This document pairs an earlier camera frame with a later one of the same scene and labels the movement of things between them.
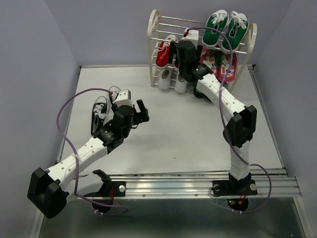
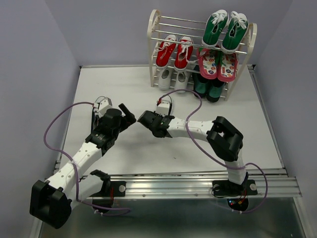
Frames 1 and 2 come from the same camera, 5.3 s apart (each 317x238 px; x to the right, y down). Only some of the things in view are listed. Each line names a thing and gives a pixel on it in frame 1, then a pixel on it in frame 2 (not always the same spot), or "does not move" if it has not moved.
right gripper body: (181, 68) -> (156, 114)
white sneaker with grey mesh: (181, 85) does not move
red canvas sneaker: (163, 51) does not move
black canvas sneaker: (113, 96) -> (170, 116)
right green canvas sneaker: (236, 29) does not move
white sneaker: (164, 78) does not move
